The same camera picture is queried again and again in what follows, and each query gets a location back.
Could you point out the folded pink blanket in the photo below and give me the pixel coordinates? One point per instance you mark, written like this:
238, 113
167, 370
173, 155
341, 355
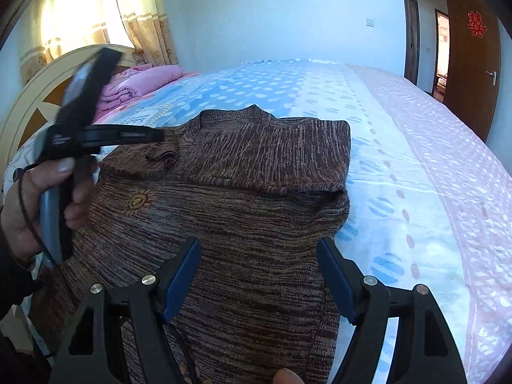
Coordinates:
136, 84

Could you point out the cream round wooden headboard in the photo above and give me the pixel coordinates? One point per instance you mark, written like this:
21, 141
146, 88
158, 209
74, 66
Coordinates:
36, 104

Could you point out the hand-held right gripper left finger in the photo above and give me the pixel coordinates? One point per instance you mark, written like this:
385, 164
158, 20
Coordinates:
182, 278

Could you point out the person's left hand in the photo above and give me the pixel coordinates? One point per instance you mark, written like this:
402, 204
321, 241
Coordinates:
20, 216

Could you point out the dark wooden door frame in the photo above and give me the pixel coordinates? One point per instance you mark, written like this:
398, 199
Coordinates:
412, 40

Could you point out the brown knitted sweater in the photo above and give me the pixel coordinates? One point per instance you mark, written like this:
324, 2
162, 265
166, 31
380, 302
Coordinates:
240, 208

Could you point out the printed patchwork bed sheet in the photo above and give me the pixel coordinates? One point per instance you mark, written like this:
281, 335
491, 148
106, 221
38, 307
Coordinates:
420, 208

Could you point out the red paper door decoration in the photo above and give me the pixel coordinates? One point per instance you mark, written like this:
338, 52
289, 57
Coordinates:
476, 24

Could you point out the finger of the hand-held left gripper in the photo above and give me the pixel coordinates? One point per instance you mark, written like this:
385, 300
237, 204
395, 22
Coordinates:
128, 135

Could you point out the brown wooden door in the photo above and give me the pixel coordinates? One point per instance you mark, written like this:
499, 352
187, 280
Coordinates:
472, 88

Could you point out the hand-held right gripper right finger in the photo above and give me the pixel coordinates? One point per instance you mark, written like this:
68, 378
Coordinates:
336, 278

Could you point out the yellow patterned curtain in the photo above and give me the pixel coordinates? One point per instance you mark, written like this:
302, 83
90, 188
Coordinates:
60, 16
148, 16

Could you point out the person's right hand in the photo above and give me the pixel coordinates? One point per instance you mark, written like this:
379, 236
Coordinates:
288, 376

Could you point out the white wall switch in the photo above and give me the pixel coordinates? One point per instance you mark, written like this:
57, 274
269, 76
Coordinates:
371, 22

